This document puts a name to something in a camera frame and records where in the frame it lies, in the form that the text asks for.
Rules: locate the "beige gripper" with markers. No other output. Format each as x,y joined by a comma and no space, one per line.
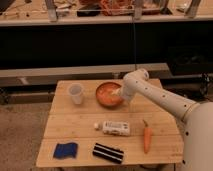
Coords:
117,92

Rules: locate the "blue cloth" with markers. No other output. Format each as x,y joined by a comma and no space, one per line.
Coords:
65,150

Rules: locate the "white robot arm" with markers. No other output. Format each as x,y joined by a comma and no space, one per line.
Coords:
197,117

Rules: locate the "white plastic bottle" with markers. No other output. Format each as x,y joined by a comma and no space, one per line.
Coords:
113,128

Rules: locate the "clear plastic cup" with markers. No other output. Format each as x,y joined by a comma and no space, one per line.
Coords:
75,91

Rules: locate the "low metal bench rail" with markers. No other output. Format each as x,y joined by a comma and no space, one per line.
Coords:
45,76

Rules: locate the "orange ceramic bowl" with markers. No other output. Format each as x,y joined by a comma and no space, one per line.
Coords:
105,94

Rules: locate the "background workbench shelf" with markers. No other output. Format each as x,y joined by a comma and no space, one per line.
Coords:
74,12

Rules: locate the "black white striped cloth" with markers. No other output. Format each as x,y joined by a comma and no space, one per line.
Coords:
108,153

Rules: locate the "wooden folding table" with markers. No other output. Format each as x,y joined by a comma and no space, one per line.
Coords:
68,123

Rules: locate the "orange carrot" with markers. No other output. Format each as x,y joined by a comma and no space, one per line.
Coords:
147,137

